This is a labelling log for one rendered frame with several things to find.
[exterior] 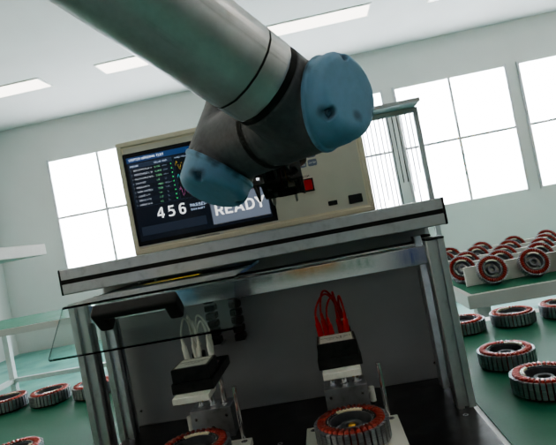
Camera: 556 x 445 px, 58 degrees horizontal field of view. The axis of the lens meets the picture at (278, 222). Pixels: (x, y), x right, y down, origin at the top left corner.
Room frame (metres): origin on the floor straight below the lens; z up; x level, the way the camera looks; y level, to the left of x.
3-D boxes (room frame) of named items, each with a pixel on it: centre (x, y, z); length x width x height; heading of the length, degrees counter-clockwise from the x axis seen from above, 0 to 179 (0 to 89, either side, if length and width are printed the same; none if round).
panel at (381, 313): (1.02, 0.05, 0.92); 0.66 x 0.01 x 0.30; 85
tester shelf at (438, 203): (1.09, 0.04, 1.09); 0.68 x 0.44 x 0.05; 85
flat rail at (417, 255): (0.87, 0.06, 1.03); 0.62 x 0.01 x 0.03; 85
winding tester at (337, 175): (1.09, 0.03, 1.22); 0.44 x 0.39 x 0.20; 85
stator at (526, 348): (1.05, -0.41, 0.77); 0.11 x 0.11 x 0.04
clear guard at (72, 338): (0.78, 0.18, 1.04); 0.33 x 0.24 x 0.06; 175
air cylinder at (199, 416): (0.92, 0.18, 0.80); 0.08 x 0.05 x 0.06; 85
